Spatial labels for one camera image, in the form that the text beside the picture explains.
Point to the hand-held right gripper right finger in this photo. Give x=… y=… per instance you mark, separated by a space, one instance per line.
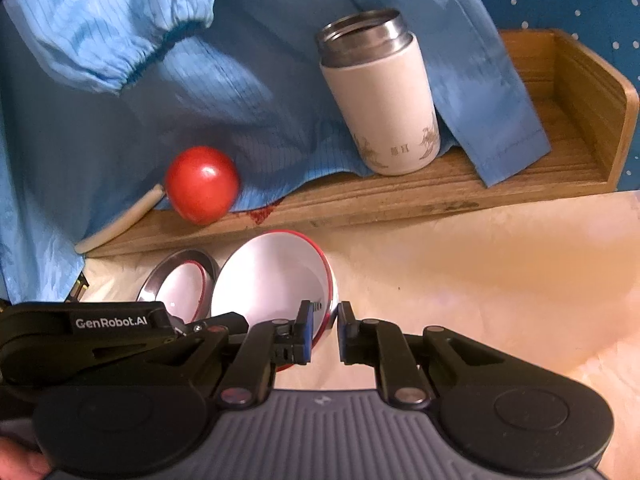
x=347 y=332

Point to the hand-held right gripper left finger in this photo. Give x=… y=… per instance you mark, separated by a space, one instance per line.
x=307 y=332

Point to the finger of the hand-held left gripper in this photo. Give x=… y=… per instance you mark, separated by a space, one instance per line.
x=220 y=322

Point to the white red-rimmed bowl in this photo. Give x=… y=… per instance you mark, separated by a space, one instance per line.
x=182 y=290
x=270 y=275

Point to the steel bowl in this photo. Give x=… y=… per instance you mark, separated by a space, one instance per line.
x=165 y=270

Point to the person's left hand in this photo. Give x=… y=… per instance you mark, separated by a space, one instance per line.
x=20 y=462

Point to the white stick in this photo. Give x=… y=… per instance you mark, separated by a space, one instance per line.
x=120 y=225

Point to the cream paper sheet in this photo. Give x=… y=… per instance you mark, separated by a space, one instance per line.
x=475 y=285

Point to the red tomato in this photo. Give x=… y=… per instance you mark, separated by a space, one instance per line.
x=202 y=185

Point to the wooden shelf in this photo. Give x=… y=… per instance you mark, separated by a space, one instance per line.
x=450 y=185

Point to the white thermos cup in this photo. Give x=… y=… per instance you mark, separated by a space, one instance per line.
x=385 y=110

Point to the light blue garment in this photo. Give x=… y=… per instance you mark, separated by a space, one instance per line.
x=250 y=85

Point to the dark blue dotted curtain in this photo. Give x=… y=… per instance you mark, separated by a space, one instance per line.
x=575 y=0

